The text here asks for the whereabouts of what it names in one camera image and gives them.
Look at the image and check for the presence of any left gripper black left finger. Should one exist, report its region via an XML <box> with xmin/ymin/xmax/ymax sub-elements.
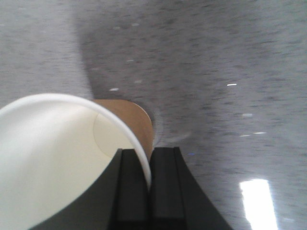
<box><xmin>33</xmin><ymin>149</ymin><xmax>149</xmax><ymax>230</ymax></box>

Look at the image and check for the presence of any brown paper cup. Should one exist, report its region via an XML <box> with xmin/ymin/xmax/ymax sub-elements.
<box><xmin>0</xmin><ymin>93</ymin><xmax>153</xmax><ymax>230</ymax></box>

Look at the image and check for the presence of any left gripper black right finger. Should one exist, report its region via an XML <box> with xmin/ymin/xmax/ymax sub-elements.
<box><xmin>150</xmin><ymin>147</ymin><xmax>231</xmax><ymax>230</ymax></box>

